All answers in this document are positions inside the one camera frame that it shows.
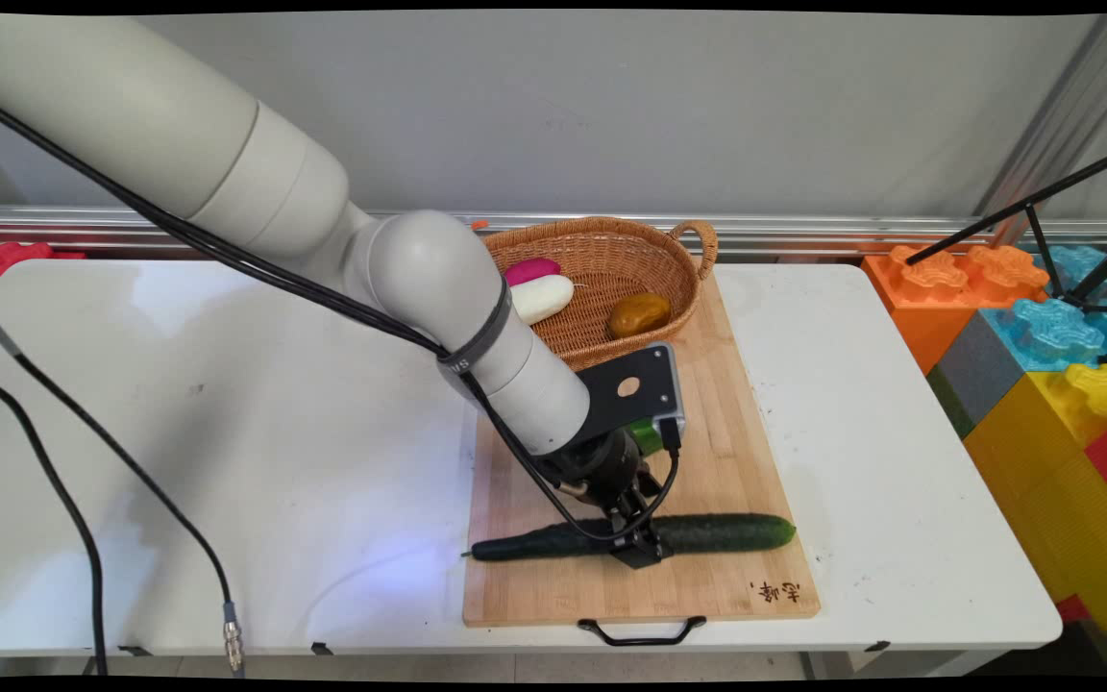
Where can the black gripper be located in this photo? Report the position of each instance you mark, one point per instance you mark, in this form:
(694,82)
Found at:
(602,466)

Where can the long dark green cucumber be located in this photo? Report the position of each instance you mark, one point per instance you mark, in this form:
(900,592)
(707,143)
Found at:
(726,531)

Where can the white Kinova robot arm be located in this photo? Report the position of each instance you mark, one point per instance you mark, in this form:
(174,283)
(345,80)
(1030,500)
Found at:
(227,173)

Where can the green bell pepper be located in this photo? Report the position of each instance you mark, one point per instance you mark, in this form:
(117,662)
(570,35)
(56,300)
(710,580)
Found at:
(645,437)

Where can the bamboo cutting board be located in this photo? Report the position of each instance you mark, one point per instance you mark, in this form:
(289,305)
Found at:
(707,452)

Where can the brown potato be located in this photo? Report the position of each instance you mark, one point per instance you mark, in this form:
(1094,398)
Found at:
(640,314)

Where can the white radish with green leaves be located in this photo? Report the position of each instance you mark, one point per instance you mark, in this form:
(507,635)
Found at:
(546,298)

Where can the woven wicker basket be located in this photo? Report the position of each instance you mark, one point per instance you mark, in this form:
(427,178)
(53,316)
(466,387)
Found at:
(621,259)

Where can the black table edge clip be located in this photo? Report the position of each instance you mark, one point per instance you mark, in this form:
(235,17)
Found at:
(877,647)
(135,651)
(323,649)

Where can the orange foam block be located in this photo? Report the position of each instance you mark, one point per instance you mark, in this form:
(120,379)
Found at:
(919,308)

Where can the grey foam block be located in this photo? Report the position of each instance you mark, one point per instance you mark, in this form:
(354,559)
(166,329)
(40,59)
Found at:
(976,375)

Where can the small red foam block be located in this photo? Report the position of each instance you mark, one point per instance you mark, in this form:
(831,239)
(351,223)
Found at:
(1072,609)

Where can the blue foam block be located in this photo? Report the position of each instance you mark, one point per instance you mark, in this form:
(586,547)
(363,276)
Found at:
(1044,332)

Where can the black tripod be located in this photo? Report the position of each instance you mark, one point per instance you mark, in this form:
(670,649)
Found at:
(1044,231)

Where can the red flower-shaped foam block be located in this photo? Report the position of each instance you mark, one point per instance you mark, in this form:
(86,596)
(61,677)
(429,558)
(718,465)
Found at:
(1,264)

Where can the silver wrist camera black mount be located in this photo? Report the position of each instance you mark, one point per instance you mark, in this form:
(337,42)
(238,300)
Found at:
(635,384)

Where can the aluminium rail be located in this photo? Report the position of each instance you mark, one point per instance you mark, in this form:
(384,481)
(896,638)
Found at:
(851,231)

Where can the aluminium frame post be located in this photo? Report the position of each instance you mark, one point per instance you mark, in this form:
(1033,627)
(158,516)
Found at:
(1063,125)

